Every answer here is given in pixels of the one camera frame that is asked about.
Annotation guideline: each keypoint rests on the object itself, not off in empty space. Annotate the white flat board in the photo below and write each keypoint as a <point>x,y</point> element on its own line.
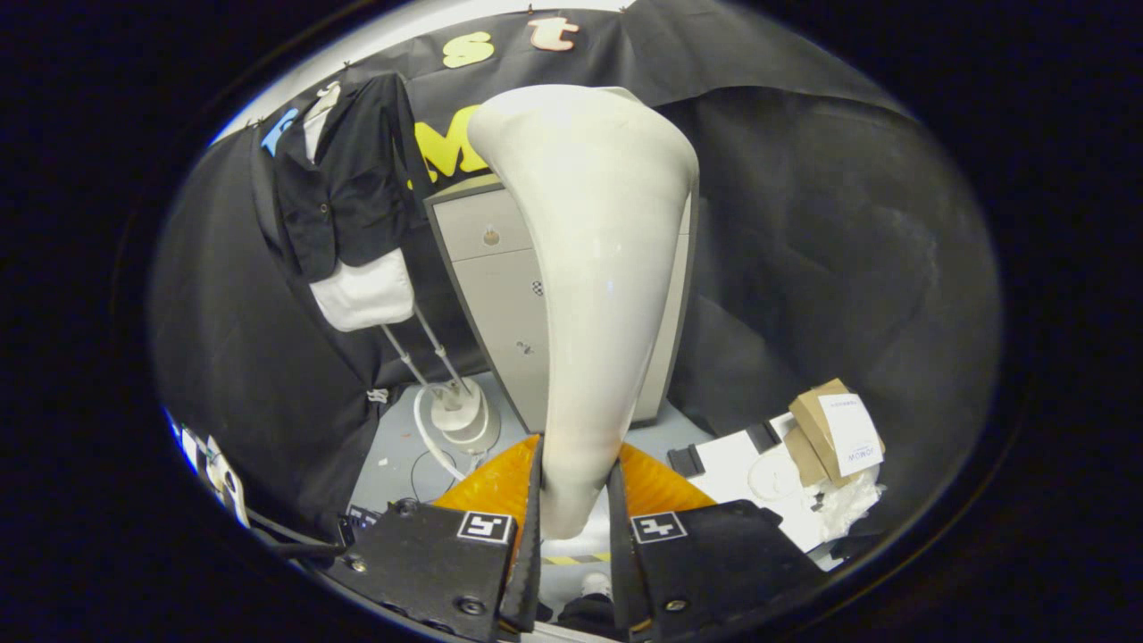
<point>728,464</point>

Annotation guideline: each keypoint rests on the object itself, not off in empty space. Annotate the white round disc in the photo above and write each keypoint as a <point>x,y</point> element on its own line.
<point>772,473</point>

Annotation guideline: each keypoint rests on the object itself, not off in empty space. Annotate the brown cardboard box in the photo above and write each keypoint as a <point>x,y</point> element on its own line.
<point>808,429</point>

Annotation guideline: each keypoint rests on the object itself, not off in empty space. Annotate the white garment steamer head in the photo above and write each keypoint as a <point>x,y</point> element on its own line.
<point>589,268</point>

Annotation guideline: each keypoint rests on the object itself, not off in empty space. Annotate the clear plastic bag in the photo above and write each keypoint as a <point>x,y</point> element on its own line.
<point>848,505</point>

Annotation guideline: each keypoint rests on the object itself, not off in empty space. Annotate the white round steamer base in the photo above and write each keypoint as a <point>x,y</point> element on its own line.
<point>464,420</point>

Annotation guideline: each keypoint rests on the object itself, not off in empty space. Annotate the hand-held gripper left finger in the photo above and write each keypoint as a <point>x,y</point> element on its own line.
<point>532,554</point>

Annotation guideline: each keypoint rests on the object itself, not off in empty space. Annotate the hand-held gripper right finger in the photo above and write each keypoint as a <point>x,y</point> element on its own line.
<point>618,554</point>

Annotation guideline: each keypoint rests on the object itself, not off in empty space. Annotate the grey cabinet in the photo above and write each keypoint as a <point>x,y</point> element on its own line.
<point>500,268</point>

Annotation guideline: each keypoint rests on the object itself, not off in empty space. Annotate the white garment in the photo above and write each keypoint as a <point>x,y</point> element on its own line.
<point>366,295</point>

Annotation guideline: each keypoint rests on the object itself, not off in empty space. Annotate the metal steamer poles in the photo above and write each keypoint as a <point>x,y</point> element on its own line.
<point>442,353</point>

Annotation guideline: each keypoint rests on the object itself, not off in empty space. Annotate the black jacket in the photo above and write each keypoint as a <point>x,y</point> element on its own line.
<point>357,196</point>

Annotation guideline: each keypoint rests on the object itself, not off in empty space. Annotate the small white crumpled object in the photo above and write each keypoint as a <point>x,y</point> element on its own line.
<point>378,395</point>

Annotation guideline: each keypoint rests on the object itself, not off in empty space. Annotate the black rectangular block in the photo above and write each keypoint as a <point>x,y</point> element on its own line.
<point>686,460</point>
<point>763,436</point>

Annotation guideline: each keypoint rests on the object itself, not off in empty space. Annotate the cream plastic hanger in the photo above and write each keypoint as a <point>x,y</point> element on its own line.
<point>329,92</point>

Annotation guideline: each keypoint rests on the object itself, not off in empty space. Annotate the black backdrop cloth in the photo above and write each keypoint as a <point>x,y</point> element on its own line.
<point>848,268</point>

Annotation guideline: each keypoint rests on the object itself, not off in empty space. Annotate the white device cluster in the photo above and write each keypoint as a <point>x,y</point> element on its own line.
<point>223,482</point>

